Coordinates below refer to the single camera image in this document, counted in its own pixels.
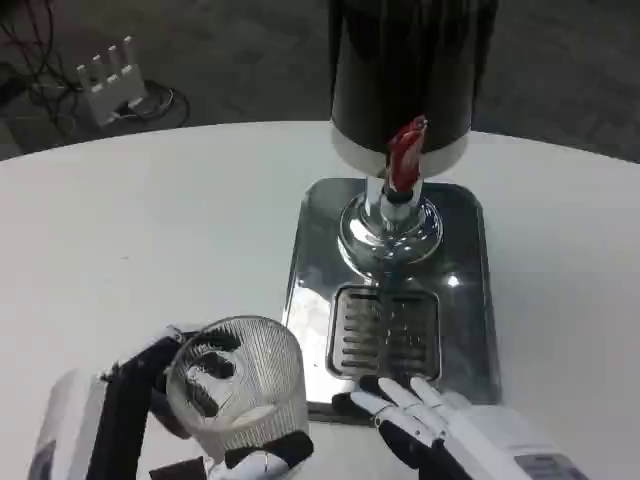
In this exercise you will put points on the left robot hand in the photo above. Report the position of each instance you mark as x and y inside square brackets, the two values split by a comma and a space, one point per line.
[122, 395]

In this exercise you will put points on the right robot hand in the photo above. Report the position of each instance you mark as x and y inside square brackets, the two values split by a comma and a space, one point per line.
[480, 440]

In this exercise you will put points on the clear ribbed glass cup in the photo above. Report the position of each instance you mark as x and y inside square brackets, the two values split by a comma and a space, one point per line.
[260, 370]

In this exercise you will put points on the steel drip tray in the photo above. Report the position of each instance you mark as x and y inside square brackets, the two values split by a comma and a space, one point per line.
[462, 320]

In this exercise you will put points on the slotted steel drip grid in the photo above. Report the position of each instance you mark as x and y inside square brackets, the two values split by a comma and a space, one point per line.
[360, 330]

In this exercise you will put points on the red tap lever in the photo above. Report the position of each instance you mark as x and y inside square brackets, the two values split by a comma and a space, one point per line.
[406, 150]

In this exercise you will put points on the white power strip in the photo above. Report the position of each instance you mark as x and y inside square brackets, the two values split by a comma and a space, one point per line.
[112, 90]

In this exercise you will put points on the black drink dispenser chrome base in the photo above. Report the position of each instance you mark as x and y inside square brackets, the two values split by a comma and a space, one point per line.
[395, 65]

